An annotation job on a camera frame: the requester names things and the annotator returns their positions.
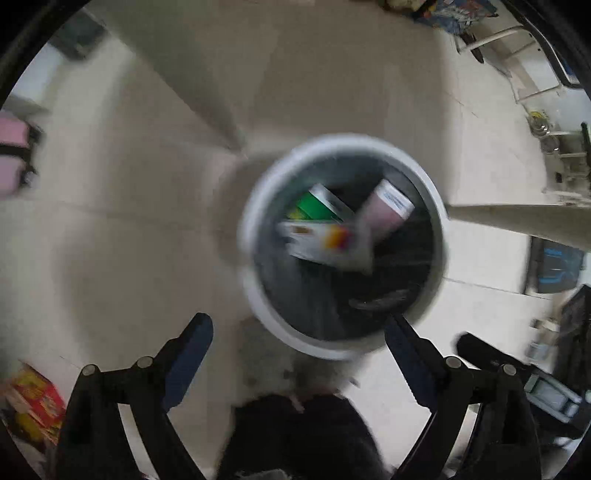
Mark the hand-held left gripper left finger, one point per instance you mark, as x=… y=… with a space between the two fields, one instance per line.
x=188 y=357

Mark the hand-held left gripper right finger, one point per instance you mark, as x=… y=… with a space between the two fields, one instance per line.
x=407 y=362

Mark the black and blue box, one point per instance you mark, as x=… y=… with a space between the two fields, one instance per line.
x=556 y=265

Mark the pink and white box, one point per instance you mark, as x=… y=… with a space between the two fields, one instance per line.
x=385 y=210

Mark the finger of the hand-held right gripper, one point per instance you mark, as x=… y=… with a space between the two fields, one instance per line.
x=482 y=351

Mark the red and yellow packet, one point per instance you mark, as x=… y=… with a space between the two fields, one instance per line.
x=34 y=406

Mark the dark flat object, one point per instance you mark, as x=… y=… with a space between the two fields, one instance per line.
x=78 y=34

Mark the green box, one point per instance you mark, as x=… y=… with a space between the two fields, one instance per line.
x=315 y=206

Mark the white box with colourful print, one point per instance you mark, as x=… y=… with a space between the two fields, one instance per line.
x=323 y=244

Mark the metal bowl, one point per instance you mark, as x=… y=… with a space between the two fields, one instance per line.
x=539 y=122

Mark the black and white fuzzy cloth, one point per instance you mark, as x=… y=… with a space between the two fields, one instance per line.
x=295 y=434

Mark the white round trash bin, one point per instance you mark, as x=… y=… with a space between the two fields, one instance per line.
x=418 y=277

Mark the white metal frame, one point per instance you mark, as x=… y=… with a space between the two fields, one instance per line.
x=512 y=44

